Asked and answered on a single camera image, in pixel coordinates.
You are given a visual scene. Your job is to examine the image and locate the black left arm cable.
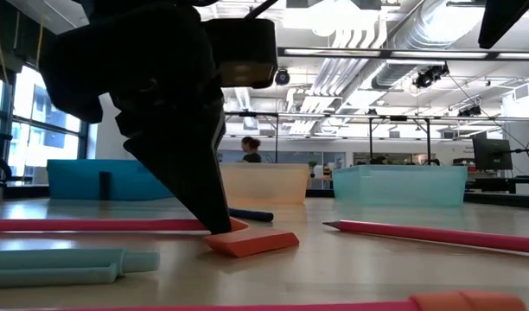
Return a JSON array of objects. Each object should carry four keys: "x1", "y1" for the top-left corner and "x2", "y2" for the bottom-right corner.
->
[{"x1": 242, "y1": 0, "x2": 279, "y2": 22}]

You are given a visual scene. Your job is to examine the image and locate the black mounted camera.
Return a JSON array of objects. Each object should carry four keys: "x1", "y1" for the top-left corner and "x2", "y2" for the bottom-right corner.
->
[
  {"x1": 456, "y1": 104, "x2": 484, "y2": 118},
  {"x1": 413, "y1": 63, "x2": 449, "y2": 90}
]

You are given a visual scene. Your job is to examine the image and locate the pink pencil orange tip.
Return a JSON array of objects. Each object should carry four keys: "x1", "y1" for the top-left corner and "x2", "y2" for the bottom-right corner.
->
[{"x1": 0, "y1": 217, "x2": 250, "y2": 234}]

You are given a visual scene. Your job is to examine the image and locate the black metal frame rig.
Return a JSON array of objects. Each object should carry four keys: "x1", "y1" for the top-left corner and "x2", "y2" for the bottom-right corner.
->
[
  {"x1": 367, "y1": 115, "x2": 433, "y2": 167},
  {"x1": 223, "y1": 111, "x2": 280, "y2": 164}
]

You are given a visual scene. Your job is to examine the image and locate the orange translucent bin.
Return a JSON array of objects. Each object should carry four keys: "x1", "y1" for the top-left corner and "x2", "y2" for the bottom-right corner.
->
[{"x1": 219, "y1": 162, "x2": 311, "y2": 206}]

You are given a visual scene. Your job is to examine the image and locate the pink pencil grey tip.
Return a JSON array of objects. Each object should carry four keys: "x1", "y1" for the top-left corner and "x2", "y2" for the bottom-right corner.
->
[{"x1": 322, "y1": 219, "x2": 529, "y2": 256}]

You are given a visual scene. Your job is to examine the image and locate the teal pen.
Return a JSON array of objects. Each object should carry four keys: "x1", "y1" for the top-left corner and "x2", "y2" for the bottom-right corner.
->
[{"x1": 0, "y1": 247, "x2": 162, "y2": 290}]

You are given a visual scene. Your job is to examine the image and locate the pink pen orange cap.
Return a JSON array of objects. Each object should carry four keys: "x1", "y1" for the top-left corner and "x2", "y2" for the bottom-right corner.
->
[{"x1": 0, "y1": 289, "x2": 528, "y2": 311}]

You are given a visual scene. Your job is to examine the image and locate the teal translucent bin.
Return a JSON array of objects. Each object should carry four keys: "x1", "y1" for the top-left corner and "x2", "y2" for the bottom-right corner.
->
[{"x1": 331, "y1": 164, "x2": 469, "y2": 208}]

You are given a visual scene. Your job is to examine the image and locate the long LED light bar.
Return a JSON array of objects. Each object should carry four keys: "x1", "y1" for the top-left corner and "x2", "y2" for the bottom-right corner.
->
[{"x1": 276, "y1": 44, "x2": 529, "y2": 60}]

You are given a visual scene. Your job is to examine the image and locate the large window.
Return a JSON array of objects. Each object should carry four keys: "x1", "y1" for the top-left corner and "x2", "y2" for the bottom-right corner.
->
[{"x1": 0, "y1": 64, "x2": 92, "y2": 187}]

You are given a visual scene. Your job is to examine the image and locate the dark blue crayon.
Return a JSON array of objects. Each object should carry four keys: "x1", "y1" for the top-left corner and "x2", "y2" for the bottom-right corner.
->
[{"x1": 228, "y1": 207, "x2": 275, "y2": 224}]

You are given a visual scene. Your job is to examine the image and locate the orange eraser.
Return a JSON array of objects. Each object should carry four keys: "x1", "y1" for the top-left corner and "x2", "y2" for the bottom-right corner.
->
[{"x1": 202, "y1": 228, "x2": 301, "y2": 259}]

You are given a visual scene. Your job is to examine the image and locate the black computer monitor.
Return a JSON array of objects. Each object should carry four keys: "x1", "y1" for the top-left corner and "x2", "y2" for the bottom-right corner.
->
[{"x1": 471, "y1": 136, "x2": 514, "y2": 171}]

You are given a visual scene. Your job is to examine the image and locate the blue plastic bin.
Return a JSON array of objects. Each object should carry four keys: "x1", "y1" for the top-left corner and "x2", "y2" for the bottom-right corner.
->
[{"x1": 47, "y1": 159, "x2": 175, "y2": 202}]

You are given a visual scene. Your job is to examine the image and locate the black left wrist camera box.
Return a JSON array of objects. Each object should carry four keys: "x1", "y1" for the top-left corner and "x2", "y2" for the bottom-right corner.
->
[{"x1": 202, "y1": 17, "x2": 279, "y2": 90}]

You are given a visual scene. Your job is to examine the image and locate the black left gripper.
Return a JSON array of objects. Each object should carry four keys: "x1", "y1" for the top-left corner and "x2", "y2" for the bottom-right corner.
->
[{"x1": 39, "y1": 0, "x2": 233, "y2": 235}]

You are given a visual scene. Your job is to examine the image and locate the white ceiling pipes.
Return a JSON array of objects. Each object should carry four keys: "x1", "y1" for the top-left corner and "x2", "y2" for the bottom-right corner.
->
[{"x1": 309, "y1": 25, "x2": 391, "y2": 97}]

